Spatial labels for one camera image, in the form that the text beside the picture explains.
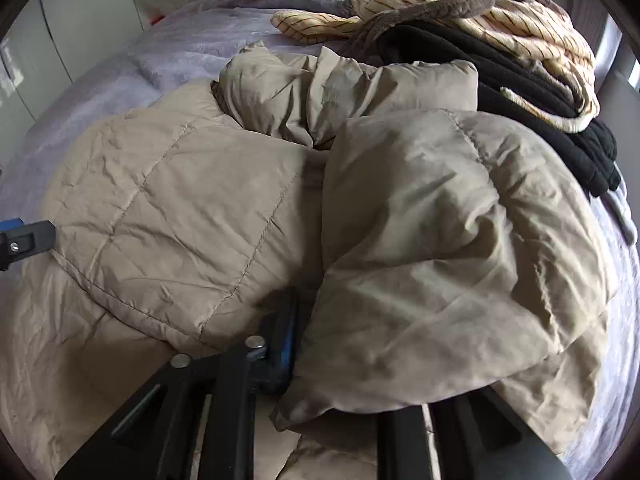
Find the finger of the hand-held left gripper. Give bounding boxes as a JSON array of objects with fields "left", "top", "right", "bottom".
[{"left": 0, "top": 217, "right": 57, "bottom": 272}]

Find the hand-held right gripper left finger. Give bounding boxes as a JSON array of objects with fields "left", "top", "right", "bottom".
[{"left": 54, "top": 287, "right": 301, "bottom": 480}]

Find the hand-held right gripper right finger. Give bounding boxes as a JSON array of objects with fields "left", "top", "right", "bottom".
[{"left": 377, "top": 387, "right": 576, "bottom": 480}]

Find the beige puffer jacket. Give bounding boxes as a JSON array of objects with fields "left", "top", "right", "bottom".
[{"left": 0, "top": 40, "right": 618, "bottom": 480}]

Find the purple bed blanket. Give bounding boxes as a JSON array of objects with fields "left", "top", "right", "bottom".
[{"left": 0, "top": 0, "right": 640, "bottom": 480}]

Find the white wardrobe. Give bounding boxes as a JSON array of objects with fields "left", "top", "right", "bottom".
[{"left": 0, "top": 0, "right": 151, "bottom": 126}]

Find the light grey cloth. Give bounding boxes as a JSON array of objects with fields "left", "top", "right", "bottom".
[{"left": 597, "top": 180, "right": 638, "bottom": 246}]

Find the black folded garment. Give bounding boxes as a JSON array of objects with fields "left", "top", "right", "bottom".
[{"left": 345, "top": 20, "right": 621, "bottom": 198}]

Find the cream striped fleece robe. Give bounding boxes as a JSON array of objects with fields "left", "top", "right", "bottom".
[{"left": 270, "top": 0, "right": 601, "bottom": 133}]

